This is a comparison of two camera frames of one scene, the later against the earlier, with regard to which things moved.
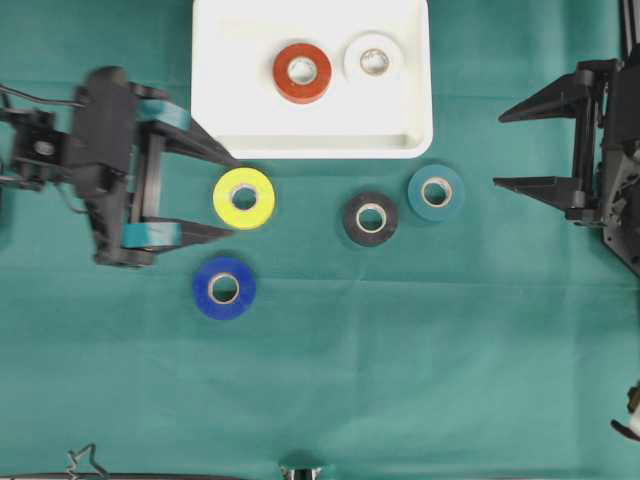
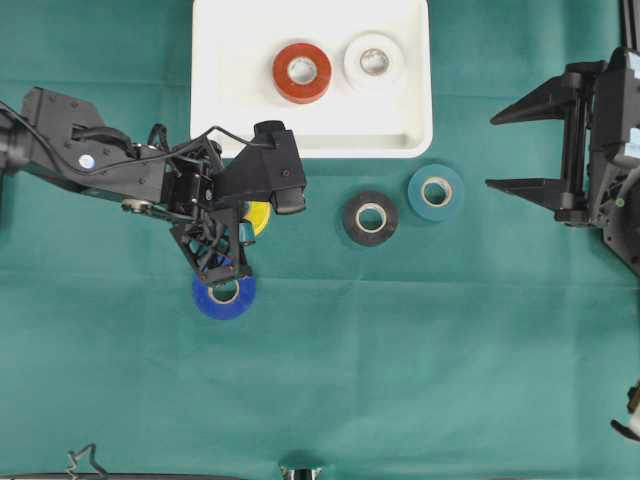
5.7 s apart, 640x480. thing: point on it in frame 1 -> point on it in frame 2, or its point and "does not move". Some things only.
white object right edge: x=631 y=425 does not move
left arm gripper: x=107 y=102 -> x=209 y=227
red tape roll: x=297 y=92 does not move
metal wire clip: x=72 y=456 does not move
